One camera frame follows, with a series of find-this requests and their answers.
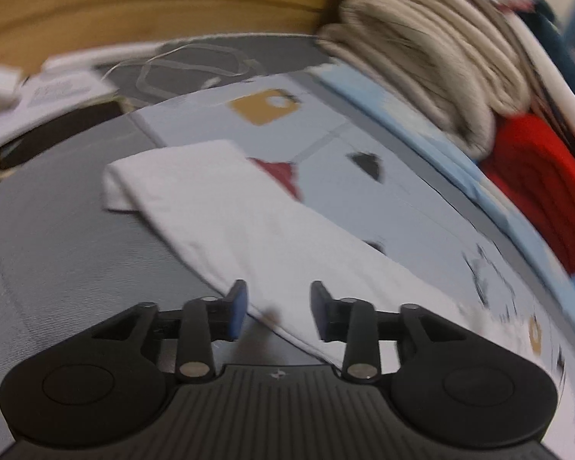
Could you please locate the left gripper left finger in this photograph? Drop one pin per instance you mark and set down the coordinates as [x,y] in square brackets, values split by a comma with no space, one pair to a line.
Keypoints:
[195,327]

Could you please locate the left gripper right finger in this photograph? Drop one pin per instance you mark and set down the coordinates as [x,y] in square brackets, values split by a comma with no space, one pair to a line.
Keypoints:
[362,328]

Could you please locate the white long-sleeve shirt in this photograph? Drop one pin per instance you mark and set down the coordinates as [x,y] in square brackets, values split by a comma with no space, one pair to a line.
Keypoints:
[228,219]

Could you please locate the grey deer print bedsheet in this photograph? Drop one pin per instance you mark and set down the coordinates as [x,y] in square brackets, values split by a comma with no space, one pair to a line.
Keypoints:
[66,263]

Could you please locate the light blue folded sheet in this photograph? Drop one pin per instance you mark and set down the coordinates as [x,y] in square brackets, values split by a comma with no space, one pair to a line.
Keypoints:
[409,125]

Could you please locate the red folded blanket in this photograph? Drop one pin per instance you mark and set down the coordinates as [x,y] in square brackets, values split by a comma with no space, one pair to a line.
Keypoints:
[531,165]

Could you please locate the white paper booklet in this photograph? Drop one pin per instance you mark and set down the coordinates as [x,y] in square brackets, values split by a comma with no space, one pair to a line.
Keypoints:
[65,82]

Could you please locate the cream folded blanket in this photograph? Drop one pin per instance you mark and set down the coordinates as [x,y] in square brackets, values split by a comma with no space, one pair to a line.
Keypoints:
[447,58]

